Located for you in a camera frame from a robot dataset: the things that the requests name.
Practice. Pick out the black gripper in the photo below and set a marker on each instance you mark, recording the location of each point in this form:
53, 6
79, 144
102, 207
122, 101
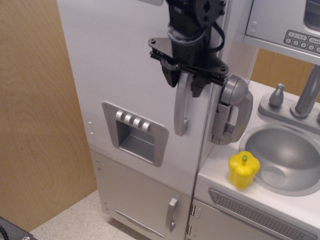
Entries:
191, 56

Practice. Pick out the silver fridge door handle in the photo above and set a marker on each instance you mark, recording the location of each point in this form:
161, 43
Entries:
180, 121

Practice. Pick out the white toy fridge door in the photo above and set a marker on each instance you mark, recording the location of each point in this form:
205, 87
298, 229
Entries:
107, 44

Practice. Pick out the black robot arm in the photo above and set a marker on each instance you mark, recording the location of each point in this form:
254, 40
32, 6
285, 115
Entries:
191, 18

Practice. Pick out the white toy fridge cabinet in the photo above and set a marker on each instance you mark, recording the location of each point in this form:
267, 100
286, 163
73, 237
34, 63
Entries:
240, 58

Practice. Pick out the silver toy telephone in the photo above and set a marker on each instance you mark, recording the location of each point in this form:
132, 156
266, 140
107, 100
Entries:
233, 112

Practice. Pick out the silver ice dispenser panel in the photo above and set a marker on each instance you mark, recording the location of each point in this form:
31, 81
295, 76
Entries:
136, 135

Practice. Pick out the silver faucet knob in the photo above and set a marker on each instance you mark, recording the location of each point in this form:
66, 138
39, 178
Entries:
276, 99

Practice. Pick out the toy microwave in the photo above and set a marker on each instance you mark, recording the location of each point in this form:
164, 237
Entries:
287, 27

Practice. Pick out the yellow toy bell pepper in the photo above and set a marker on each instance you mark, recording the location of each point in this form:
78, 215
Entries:
243, 168

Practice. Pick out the silver toy faucet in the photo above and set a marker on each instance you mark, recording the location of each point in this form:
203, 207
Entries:
309, 95

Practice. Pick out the silver toy sink basin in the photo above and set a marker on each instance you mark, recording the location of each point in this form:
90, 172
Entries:
289, 159

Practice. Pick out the white freezer drawer door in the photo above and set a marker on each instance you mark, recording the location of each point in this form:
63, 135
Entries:
138, 201

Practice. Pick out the silver oven door panel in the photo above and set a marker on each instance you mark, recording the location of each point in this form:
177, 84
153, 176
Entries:
228, 218

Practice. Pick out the black case corner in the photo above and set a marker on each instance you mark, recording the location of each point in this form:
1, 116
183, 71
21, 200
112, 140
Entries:
10, 231

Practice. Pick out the wooden wall board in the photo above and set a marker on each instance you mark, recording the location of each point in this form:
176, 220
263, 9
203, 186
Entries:
45, 164

